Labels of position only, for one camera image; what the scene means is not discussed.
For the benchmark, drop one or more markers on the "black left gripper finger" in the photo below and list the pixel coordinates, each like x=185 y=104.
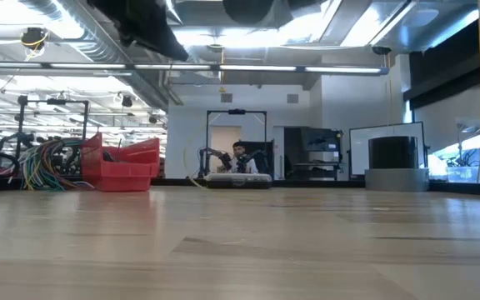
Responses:
x=165 y=41

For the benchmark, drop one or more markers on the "black background robot arm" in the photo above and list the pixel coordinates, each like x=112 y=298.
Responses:
x=248 y=157
x=225 y=158

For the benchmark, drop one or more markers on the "long ceiling light bar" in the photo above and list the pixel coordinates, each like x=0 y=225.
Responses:
x=173 y=66

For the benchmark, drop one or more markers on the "person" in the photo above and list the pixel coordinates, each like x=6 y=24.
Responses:
x=240 y=146

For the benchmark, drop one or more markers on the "red plastic bin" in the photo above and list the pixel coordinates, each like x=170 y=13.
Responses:
x=119 y=179

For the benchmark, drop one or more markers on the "dark grey rectangular case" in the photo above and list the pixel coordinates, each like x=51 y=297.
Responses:
x=238 y=180

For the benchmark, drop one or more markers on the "grey tape roll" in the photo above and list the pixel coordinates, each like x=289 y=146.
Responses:
x=396 y=180

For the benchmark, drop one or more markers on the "clear plastic tub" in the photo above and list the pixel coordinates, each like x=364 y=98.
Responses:
x=471 y=175

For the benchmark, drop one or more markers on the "black workstation frame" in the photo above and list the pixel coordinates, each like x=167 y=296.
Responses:
x=236 y=111
x=52 y=101

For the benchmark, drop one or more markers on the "black aluminium table frame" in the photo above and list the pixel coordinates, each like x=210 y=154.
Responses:
x=173 y=182

